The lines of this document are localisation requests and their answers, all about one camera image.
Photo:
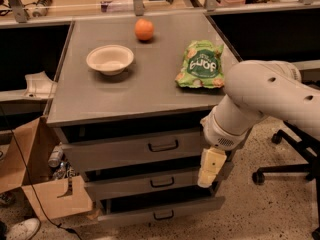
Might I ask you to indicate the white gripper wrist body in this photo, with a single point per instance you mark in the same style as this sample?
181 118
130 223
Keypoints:
217 134

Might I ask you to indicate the green chip bag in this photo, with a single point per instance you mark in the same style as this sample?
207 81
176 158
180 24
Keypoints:
201 66

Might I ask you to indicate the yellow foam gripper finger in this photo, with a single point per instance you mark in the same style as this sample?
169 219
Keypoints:
212 161

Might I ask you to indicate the white sneaker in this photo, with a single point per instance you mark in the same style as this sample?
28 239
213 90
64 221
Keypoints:
24 230

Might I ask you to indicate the orange fruit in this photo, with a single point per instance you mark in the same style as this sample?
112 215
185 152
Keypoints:
144 29

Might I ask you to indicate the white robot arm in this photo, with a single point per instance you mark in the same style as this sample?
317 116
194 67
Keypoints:
255 90

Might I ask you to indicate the silver can in box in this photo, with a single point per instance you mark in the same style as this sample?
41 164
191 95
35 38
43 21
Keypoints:
55 157

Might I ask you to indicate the cardboard box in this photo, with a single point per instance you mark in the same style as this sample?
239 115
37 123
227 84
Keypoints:
25 167

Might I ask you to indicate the grey top drawer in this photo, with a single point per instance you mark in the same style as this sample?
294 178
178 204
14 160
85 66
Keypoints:
135 149

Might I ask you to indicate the white paper bowl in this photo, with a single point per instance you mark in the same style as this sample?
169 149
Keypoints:
110 59

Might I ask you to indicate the grey drawer cabinet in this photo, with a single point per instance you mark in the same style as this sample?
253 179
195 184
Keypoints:
143 99

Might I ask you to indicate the grey middle drawer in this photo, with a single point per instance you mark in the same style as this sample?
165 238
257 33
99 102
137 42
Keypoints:
142 178

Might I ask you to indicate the grey metal bracket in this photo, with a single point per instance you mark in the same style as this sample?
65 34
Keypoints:
39 86

